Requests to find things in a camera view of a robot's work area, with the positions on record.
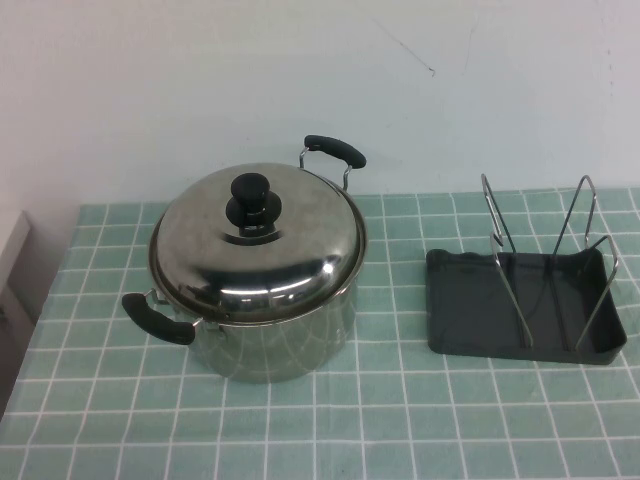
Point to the stainless steel cooking pot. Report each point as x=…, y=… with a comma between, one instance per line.
x=280, y=350

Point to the stainless steel pot lid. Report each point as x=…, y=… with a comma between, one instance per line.
x=200, y=240

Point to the green checked tablecloth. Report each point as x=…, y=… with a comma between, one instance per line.
x=380, y=425

